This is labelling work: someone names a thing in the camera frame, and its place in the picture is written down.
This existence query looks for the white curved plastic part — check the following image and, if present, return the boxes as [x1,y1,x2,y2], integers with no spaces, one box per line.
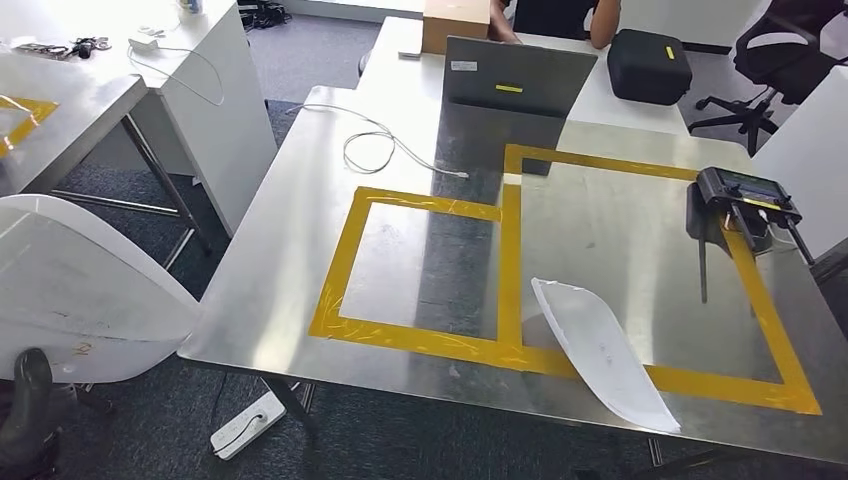
[529,278,682,435]
[0,193,203,386]

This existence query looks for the steel workbench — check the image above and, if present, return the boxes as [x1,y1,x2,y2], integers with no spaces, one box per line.
[177,84,848,465]

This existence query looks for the small yellow tape rectangle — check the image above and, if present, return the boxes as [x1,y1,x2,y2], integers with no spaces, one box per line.
[307,186,525,366]

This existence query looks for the grey laptop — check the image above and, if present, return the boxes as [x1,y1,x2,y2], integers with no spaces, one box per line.
[441,34,599,121]

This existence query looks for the cardboard box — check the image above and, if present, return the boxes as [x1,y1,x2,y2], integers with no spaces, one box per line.
[421,0,493,56]

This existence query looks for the white power strip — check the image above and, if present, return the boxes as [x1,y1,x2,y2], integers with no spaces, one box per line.
[209,390,287,462]

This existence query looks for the person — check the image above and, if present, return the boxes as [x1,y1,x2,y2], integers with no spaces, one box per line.
[488,0,624,51]

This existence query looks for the black carrying case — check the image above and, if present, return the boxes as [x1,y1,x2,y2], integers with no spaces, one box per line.
[606,28,694,106]

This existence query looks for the black remote controller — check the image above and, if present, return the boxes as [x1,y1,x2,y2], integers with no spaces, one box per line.
[685,165,816,305]

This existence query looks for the large yellow tape rectangle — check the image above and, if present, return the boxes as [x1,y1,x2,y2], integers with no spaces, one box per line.
[503,143,823,417]

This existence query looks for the steel table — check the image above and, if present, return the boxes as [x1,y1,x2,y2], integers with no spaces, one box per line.
[0,49,215,272]

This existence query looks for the bunch of keys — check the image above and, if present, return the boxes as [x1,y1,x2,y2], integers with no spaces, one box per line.
[13,36,113,61]

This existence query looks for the black office chair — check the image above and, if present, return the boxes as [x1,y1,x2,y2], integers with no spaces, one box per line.
[687,0,848,157]

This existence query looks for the white charging cable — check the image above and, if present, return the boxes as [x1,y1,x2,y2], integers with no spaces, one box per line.
[284,102,470,180]

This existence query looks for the black floor cables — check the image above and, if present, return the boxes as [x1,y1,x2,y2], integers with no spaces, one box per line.
[237,0,293,31]

